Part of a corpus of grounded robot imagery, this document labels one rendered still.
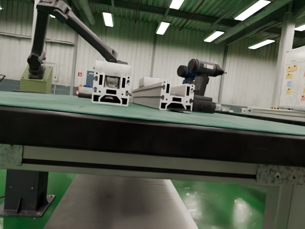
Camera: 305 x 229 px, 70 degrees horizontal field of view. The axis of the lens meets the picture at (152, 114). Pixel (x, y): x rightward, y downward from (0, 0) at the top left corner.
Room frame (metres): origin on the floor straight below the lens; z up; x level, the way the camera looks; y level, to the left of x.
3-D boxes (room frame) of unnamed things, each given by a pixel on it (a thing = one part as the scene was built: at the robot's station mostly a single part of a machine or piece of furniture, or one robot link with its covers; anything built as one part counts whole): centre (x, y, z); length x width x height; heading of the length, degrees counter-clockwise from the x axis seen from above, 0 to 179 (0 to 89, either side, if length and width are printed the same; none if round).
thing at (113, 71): (0.75, 0.15, 0.87); 0.16 x 0.11 x 0.07; 12
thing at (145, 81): (1.03, 0.02, 0.87); 0.16 x 0.11 x 0.07; 12
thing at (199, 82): (0.96, -0.23, 0.89); 0.20 x 0.08 x 0.22; 116
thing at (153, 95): (1.03, 0.02, 0.82); 0.80 x 0.10 x 0.09; 12
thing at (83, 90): (1.24, 0.38, 0.81); 0.10 x 0.08 x 0.06; 102
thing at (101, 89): (0.99, 0.20, 0.82); 0.80 x 0.10 x 0.09; 12
